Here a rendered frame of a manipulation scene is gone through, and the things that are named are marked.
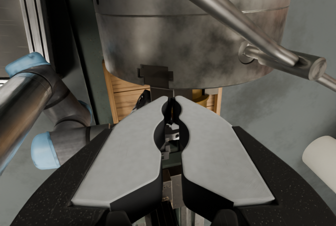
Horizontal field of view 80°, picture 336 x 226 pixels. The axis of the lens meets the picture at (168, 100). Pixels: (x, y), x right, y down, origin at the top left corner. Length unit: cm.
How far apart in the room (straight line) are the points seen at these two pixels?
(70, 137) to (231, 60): 33
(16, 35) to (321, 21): 221
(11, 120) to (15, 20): 103
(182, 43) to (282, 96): 205
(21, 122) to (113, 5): 21
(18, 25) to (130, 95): 85
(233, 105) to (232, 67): 171
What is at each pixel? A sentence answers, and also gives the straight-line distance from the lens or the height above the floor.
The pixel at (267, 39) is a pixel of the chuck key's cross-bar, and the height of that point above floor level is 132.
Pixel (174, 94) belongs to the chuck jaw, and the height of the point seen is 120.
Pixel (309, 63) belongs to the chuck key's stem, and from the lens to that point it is 22.
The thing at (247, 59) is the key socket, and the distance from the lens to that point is 28.
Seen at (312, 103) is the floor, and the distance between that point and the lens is 260.
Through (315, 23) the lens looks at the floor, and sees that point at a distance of 220.
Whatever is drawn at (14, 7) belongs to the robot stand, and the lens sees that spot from 133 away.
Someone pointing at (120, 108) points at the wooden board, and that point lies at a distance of 65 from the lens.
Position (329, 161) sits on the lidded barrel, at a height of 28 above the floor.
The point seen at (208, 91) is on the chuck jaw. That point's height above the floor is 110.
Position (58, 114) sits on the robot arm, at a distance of 51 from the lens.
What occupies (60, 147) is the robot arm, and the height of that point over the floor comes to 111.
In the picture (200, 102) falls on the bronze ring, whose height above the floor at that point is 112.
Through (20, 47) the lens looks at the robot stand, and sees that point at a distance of 137.
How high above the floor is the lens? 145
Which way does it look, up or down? 60 degrees down
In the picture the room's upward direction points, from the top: 152 degrees clockwise
